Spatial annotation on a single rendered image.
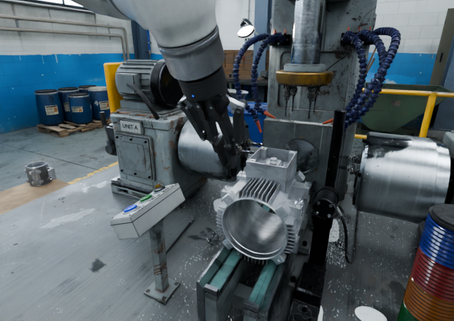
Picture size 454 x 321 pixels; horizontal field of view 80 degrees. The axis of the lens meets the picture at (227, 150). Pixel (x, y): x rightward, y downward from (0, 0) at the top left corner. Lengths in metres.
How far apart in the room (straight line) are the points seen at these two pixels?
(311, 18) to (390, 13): 5.19
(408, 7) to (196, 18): 5.80
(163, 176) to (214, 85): 0.72
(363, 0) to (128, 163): 1.03
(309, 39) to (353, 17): 0.26
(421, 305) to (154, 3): 0.48
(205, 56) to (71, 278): 0.74
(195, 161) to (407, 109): 4.37
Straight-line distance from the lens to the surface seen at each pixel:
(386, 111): 5.06
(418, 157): 0.87
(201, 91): 0.43
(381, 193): 0.86
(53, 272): 0.99
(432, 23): 6.11
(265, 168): 0.65
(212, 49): 0.40
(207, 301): 0.67
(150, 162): 1.10
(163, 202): 0.67
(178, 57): 0.39
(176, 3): 0.36
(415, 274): 0.45
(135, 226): 0.61
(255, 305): 0.61
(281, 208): 0.59
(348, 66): 1.13
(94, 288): 0.89
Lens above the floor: 1.39
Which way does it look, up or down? 20 degrees down
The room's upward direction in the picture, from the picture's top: straight up
